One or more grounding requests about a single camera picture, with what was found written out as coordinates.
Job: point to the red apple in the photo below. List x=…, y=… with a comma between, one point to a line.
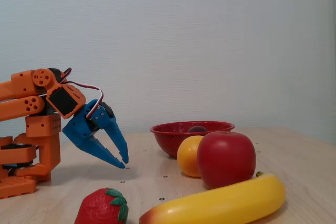
x=225, y=159

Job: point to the red speckled bowl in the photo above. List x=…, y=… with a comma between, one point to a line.
x=168, y=140

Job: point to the dark purple plum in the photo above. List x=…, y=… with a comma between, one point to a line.
x=197, y=129

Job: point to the yellow banana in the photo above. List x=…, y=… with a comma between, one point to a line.
x=215, y=205

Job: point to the orange fruit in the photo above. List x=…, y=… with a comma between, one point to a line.
x=187, y=155

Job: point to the red strawberry green leaves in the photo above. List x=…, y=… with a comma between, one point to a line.
x=97, y=208

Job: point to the blue gripper black motor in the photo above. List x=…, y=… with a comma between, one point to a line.
x=79, y=129

